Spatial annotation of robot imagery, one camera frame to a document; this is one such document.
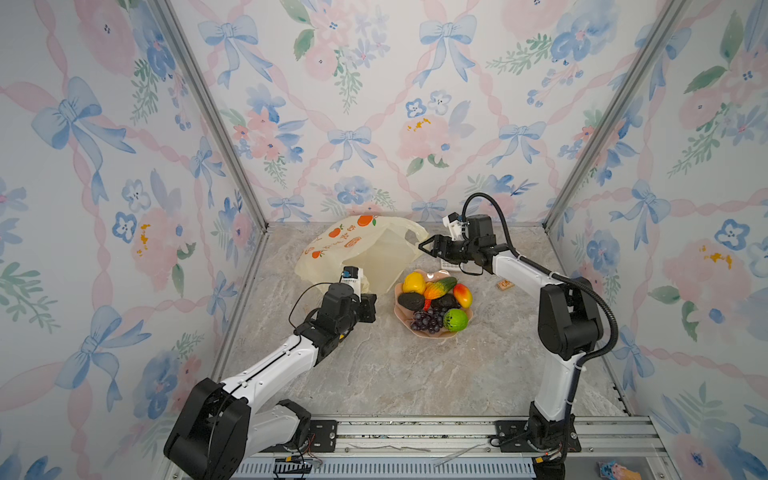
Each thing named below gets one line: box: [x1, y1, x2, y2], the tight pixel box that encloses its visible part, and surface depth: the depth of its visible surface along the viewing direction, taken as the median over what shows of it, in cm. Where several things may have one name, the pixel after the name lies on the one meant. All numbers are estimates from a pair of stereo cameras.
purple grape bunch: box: [410, 308, 446, 334], surface depth 89 cm
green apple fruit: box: [444, 308, 469, 332], surface depth 86 cm
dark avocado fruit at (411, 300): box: [398, 292, 425, 311], surface depth 92 cm
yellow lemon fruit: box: [403, 272, 426, 293], surface depth 95 cm
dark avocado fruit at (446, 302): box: [432, 294, 462, 311], surface depth 94 cm
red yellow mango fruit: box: [453, 283, 473, 309], surface depth 92 cm
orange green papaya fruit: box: [423, 276, 458, 300], surface depth 94 cm
